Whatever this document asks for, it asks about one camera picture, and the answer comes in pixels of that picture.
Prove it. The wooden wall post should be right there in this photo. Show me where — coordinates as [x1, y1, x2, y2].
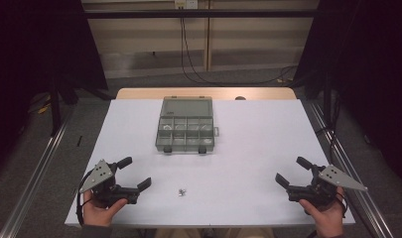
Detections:
[202, 0, 213, 72]

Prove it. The black curtain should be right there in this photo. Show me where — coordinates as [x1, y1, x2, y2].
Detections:
[0, 0, 109, 177]
[293, 0, 402, 191]

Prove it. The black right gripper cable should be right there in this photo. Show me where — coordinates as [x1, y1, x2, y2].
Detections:
[335, 191, 349, 215]

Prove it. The black horizontal bar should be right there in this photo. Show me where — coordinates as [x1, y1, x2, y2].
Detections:
[83, 9, 320, 20]

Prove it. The metal floor rail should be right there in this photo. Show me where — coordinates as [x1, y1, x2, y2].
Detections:
[0, 108, 74, 238]
[307, 100, 395, 238]

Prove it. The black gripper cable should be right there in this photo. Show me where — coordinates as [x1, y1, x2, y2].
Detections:
[335, 191, 349, 215]
[75, 169, 94, 228]

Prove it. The person's right hand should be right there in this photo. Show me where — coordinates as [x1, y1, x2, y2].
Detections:
[299, 185, 348, 238]

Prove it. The black metal stand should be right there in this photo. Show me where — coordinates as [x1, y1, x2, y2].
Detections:
[322, 73, 335, 131]
[49, 73, 64, 137]

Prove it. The black wall cable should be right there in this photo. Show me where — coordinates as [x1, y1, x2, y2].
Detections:
[179, 5, 300, 85]

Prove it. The person's left hand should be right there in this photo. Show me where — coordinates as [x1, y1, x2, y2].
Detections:
[82, 189, 129, 228]

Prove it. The white table board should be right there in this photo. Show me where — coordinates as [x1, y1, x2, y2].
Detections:
[64, 98, 356, 228]

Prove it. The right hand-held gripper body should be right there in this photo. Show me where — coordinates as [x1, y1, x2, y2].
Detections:
[286, 164, 368, 210]

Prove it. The grey plastic compartment box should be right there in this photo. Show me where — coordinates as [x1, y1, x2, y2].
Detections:
[155, 95, 220, 155]

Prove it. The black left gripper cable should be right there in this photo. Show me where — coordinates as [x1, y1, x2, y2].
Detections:
[75, 169, 94, 228]

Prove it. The wooden table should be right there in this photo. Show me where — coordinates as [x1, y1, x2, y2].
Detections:
[115, 86, 298, 101]

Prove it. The white wall socket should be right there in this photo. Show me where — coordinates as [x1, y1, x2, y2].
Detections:
[174, 0, 200, 10]

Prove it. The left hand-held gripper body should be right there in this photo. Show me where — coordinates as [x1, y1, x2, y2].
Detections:
[78, 159, 141, 208]

